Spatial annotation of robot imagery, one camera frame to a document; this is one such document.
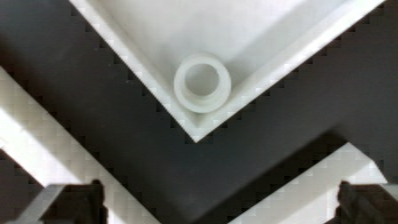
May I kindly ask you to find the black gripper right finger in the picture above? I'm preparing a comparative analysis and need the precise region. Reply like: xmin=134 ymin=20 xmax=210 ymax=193
xmin=333 ymin=181 xmax=398 ymax=224

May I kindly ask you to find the white square tabletop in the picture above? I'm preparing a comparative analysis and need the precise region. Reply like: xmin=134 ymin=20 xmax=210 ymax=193
xmin=70 ymin=0 xmax=386 ymax=141

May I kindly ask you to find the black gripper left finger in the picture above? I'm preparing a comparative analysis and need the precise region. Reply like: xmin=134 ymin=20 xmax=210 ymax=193
xmin=13 ymin=179 xmax=110 ymax=224

